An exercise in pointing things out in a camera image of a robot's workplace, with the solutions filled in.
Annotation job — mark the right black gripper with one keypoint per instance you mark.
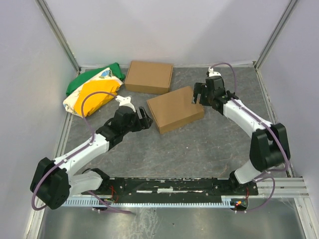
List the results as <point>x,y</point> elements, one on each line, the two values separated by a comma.
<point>201,93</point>

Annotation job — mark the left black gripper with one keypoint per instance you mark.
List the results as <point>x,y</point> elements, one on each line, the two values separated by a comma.
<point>140,119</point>

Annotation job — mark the cardboard box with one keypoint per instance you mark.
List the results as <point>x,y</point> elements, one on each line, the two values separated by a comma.
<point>149,77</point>
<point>175,109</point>

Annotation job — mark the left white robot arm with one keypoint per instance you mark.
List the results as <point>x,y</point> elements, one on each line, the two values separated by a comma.
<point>103,139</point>

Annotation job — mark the closed folded cardboard box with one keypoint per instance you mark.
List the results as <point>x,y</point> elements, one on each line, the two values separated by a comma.
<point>149,77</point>

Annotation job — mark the green yellow white cloth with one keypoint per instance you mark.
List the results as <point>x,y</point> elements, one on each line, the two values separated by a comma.
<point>93,89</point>

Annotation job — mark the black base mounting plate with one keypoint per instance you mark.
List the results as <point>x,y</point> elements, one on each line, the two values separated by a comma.
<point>173,190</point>

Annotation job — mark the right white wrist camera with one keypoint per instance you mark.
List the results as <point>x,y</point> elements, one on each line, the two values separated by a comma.
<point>212,73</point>

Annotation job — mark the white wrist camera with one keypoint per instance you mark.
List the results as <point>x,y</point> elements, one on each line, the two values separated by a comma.
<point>212,73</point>
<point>125,101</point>

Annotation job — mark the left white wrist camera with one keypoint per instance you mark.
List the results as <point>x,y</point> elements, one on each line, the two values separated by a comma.
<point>125,101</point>

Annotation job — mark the right aluminium frame post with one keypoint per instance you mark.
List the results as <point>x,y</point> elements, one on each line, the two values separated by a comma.
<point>285,16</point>

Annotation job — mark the aluminium frame post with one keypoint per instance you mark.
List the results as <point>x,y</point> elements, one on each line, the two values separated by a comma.
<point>44,8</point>
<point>285,16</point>

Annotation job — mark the aluminium front rail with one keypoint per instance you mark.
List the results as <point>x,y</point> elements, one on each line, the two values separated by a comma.
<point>286,186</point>

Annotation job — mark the left aluminium frame post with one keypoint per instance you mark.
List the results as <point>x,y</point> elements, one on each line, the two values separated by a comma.
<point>44,8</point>

